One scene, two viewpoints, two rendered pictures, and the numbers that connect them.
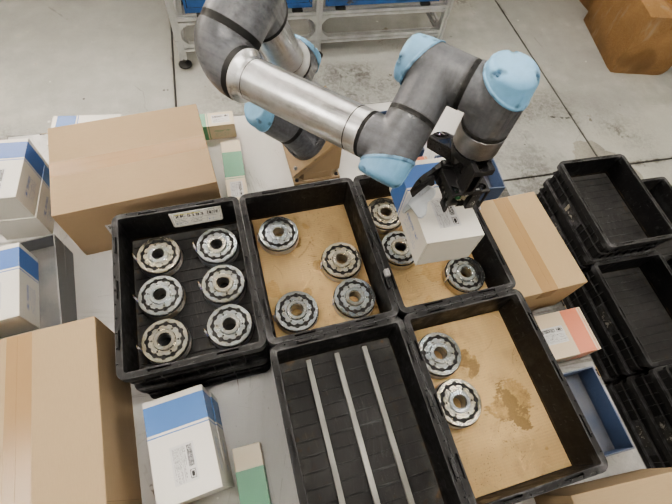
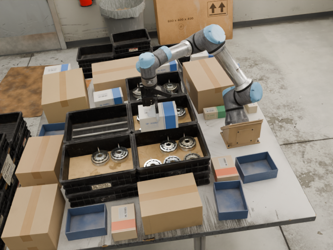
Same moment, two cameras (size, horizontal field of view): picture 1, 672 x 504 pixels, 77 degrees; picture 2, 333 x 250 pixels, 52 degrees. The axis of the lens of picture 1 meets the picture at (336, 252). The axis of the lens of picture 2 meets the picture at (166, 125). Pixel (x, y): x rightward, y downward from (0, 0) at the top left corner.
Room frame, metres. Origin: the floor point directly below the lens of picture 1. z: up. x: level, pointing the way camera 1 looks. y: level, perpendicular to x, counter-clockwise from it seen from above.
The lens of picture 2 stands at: (1.03, -1.53, 2.25)
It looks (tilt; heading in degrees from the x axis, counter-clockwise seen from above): 41 degrees down; 108
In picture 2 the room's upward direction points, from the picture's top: 5 degrees counter-clockwise
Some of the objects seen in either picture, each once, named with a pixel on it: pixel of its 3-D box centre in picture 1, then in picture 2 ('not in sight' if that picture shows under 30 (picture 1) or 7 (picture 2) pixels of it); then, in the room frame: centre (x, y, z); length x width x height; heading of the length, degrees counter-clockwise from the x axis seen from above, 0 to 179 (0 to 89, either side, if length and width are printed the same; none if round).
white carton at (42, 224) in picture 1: (26, 199); not in sight; (0.60, 0.90, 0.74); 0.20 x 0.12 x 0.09; 20
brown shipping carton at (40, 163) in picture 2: not in sight; (44, 161); (-0.15, -0.36, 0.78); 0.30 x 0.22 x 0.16; 107
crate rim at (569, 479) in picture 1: (497, 388); (98, 157); (0.24, -0.39, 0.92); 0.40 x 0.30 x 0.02; 24
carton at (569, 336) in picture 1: (556, 337); (124, 221); (0.46, -0.63, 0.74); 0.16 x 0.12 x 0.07; 112
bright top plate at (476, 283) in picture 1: (465, 273); (152, 166); (0.54, -0.34, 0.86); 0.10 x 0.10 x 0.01
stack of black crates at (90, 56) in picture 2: not in sight; (98, 64); (-0.69, 1.49, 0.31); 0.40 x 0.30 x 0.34; 21
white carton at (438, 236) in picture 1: (432, 209); (157, 116); (0.55, -0.19, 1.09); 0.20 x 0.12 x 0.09; 21
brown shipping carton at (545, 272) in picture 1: (512, 255); (169, 203); (0.67, -0.50, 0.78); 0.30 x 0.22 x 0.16; 24
